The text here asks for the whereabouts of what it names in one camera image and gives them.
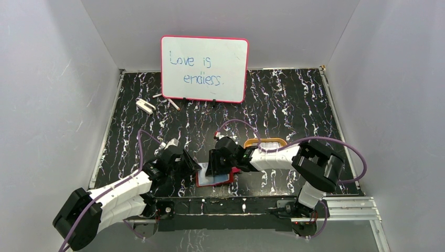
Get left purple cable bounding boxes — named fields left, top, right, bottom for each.
left=57, top=129, right=164, bottom=252

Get red leather card holder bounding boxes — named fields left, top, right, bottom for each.
left=196, top=163, right=241, bottom=187

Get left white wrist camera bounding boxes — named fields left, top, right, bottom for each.
left=160, top=138, right=179, bottom=149

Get white marker pen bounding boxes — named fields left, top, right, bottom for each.
left=167, top=98, right=181, bottom=111

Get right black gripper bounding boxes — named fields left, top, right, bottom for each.
left=205, top=150, right=237, bottom=177

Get tan oval card tray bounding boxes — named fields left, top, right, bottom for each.
left=243, top=138, right=287, bottom=149

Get white board eraser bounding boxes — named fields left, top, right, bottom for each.
left=136, top=98, right=156, bottom=115

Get cards in tray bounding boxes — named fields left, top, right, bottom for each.
left=260, top=142, right=281, bottom=149

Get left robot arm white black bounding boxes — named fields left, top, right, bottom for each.
left=52, top=139, right=202, bottom=251

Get white board with red frame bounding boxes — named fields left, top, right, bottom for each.
left=161, top=35, right=249, bottom=103

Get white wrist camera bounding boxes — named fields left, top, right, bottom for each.
left=214, top=131, right=225, bottom=141
left=160, top=138, right=179, bottom=149

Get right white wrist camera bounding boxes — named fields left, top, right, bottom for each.
left=214, top=131, right=225, bottom=141

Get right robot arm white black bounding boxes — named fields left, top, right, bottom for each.
left=197, top=136, right=344, bottom=217

